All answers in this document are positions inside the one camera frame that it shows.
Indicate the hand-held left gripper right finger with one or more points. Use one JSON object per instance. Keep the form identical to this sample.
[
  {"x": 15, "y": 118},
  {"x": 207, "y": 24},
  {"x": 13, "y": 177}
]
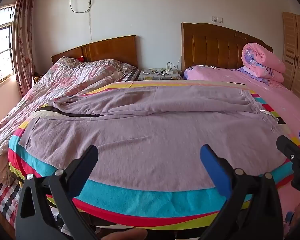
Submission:
[{"x": 212, "y": 167}]

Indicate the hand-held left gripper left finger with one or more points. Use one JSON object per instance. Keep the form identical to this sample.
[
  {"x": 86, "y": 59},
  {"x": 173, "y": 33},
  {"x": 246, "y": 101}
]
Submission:
[{"x": 87, "y": 160}]

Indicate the mauve knitted sweater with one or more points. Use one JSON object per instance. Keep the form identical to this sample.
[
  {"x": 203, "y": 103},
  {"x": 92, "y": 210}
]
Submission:
[{"x": 152, "y": 142}]

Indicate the person's left hand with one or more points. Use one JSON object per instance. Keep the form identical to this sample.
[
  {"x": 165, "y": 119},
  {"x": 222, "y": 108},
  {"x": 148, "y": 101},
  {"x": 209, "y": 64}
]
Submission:
[{"x": 125, "y": 235}]

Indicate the pink bedsheet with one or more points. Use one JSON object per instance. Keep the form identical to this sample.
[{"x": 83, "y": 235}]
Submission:
[{"x": 285, "y": 100}]

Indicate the striped colourful blanket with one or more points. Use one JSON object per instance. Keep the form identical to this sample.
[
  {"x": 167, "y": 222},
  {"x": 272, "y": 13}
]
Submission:
[{"x": 130, "y": 200}]

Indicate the light wooden wardrobe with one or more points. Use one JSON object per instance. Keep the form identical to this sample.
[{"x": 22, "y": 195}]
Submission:
[{"x": 297, "y": 55}]

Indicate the rolled pink floral quilt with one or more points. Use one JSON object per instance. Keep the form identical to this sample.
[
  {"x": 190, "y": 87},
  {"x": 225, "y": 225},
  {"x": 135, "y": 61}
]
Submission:
[{"x": 262, "y": 60}]

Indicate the checkered bedsheet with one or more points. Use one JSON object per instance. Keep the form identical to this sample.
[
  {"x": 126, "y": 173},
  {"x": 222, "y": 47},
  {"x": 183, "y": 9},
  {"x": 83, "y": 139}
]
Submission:
[{"x": 5, "y": 197}]

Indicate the plaid pillow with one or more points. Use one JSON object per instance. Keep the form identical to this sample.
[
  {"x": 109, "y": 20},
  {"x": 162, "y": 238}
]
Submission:
[{"x": 131, "y": 76}]

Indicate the yellow brown object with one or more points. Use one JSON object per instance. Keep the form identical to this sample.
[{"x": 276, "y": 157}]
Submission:
[{"x": 37, "y": 79}]

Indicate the pink purple pillow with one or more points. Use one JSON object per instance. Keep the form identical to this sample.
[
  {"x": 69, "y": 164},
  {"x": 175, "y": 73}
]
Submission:
[{"x": 202, "y": 72}]

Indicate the red ornament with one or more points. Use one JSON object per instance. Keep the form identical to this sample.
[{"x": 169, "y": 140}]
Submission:
[{"x": 80, "y": 58}]

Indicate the patterned nightstand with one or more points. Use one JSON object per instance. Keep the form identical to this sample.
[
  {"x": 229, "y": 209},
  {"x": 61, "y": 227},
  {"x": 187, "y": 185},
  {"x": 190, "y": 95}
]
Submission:
[{"x": 150, "y": 77}]

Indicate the white power strip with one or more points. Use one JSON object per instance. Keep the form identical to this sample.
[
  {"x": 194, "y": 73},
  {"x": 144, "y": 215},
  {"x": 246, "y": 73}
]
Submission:
[{"x": 169, "y": 70}]

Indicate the black eyeglasses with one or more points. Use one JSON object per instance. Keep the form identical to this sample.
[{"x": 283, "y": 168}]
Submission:
[{"x": 159, "y": 72}]

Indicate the plain wooden headboard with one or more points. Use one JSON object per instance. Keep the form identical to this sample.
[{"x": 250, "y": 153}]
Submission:
[{"x": 110, "y": 50}]

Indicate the padded wooden headboard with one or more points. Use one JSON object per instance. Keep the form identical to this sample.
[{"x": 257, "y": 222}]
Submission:
[{"x": 215, "y": 47}]

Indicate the floral pink curtain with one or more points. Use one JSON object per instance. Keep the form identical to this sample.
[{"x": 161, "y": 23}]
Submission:
[{"x": 23, "y": 42}]

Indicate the barred window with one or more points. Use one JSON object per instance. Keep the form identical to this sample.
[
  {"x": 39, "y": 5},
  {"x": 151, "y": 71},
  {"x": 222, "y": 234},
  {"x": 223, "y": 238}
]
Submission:
[{"x": 0, "y": 50}]

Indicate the white wall socket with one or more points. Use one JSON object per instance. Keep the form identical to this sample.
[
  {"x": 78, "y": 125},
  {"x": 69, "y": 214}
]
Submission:
[{"x": 217, "y": 19}]

